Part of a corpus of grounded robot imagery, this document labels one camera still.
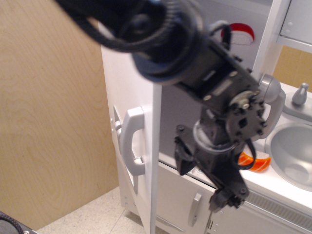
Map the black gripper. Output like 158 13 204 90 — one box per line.
175 125 249 213

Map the silver fridge door handle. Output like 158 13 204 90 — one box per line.
119 106 145 176

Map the white toy fridge door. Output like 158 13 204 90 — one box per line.
101 47 162 234

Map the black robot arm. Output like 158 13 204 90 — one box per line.
58 0 267 212

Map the white lower freezer door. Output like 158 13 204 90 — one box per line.
156 162 215 234

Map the orange salmon sushi toy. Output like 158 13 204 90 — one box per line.
238 150 271 173

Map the white toy kitchen counter unit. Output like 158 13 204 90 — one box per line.
207 82 312 234

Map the grey toy sink basin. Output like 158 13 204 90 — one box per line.
265 123 312 192

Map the grey ice dispenser panel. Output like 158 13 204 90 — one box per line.
112 106 122 142

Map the grey toy faucet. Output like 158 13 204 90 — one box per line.
283 83 312 122

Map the red tuna sushi toy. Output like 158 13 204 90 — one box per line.
230 23 255 45

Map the white upper cabinet shelf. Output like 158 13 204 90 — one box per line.
277 0 312 53

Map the silver lower door handle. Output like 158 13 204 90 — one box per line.
188 193 202 227

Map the black cable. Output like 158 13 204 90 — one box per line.
237 138 257 171

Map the black base plate corner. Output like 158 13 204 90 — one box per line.
0 212 37 234

